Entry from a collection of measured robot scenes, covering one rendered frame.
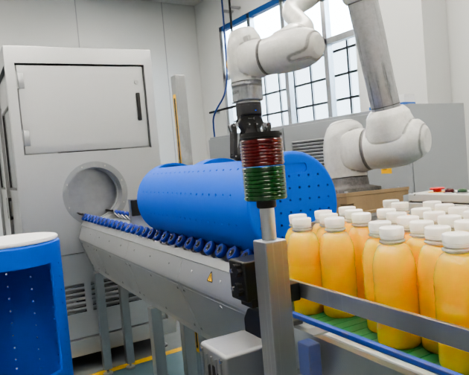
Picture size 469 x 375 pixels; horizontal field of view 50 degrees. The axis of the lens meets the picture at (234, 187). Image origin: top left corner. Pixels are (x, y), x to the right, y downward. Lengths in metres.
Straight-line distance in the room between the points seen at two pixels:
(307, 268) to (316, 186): 0.38
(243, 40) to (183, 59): 5.68
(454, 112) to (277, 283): 2.58
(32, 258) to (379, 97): 1.24
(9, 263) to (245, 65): 0.88
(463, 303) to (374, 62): 1.19
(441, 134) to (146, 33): 4.70
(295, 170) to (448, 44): 3.11
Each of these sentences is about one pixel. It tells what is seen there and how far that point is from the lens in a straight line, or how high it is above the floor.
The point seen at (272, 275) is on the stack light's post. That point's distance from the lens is 0.75.
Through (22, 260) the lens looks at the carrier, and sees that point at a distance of 1.62.
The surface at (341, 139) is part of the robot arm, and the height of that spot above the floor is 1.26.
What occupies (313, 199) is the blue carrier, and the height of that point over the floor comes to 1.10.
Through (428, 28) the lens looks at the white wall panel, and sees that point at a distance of 4.15.
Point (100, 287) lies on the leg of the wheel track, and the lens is 3.18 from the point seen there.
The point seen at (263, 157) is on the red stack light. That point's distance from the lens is 0.72.
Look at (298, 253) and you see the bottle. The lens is 1.02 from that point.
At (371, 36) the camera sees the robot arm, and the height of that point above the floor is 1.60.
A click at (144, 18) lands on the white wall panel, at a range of 7.04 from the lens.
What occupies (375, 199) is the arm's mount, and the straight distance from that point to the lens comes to 1.83.
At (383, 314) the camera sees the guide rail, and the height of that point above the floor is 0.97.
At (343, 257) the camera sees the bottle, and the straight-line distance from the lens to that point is 1.00.
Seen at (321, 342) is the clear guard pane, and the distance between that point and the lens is 0.86.
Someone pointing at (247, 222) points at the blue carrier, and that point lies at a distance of 1.26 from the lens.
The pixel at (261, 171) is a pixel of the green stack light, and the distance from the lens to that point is 0.72.
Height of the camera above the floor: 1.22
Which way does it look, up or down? 3 degrees down
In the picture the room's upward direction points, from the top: 5 degrees counter-clockwise
